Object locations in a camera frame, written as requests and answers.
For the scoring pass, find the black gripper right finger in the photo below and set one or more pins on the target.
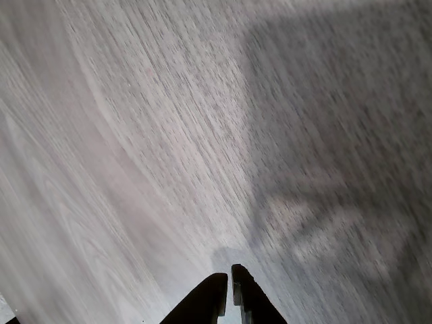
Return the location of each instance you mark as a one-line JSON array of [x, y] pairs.
[[256, 307]]

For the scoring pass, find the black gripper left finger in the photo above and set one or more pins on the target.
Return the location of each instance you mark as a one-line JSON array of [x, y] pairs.
[[204, 302]]

